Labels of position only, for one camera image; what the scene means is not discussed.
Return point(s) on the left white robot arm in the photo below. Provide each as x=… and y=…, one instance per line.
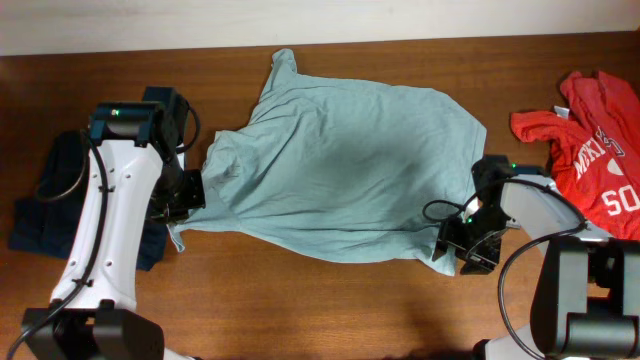
x=136, y=174

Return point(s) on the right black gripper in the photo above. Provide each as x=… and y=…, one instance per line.
x=483, y=260

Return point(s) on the red printed t-shirt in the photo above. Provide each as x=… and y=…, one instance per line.
x=594, y=149

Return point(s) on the light teal t-shirt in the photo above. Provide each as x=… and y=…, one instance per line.
x=342, y=170

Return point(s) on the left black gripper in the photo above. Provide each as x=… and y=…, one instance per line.
x=196, y=199

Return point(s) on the dark navy garment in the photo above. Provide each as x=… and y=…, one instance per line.
x=46, y=223

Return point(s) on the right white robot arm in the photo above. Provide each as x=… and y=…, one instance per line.
x=586, y=302

